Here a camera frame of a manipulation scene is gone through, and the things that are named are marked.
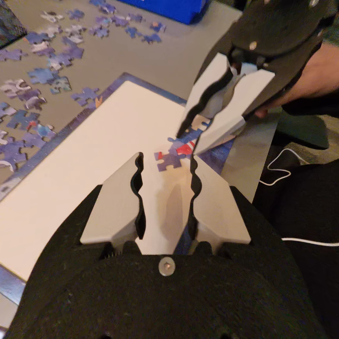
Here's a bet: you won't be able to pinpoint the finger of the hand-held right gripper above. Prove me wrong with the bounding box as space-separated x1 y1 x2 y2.
193 69 275 156
176 52 231 139

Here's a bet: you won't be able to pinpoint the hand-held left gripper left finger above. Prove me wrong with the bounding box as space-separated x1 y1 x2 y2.
79 152 147 252

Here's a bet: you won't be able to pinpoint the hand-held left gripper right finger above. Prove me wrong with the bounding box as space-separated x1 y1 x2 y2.
187 156 251 254

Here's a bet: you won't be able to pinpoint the space puzzle frame tray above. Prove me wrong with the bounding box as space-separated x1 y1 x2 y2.
0 72 236 305

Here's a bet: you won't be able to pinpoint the assembled rocket puzzle section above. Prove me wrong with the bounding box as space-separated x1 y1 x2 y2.
167 117 236 175

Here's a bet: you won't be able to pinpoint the purple jigsaw piece red corner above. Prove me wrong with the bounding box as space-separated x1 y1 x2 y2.
154 151 186 173

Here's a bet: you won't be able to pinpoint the puzzle pieces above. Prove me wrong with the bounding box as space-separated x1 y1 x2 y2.
0 0 167 173

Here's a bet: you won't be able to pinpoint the person's right hand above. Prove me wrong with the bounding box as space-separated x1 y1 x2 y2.
254 43 339 119

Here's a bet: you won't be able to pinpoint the blue bin with white tag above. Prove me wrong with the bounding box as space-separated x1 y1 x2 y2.
117 0 210 25

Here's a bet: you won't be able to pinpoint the four-picture puzzle reference board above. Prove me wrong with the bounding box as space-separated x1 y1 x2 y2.
0 0 28 49

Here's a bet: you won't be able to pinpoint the white cable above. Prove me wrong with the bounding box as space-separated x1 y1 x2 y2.
259 148 339 247

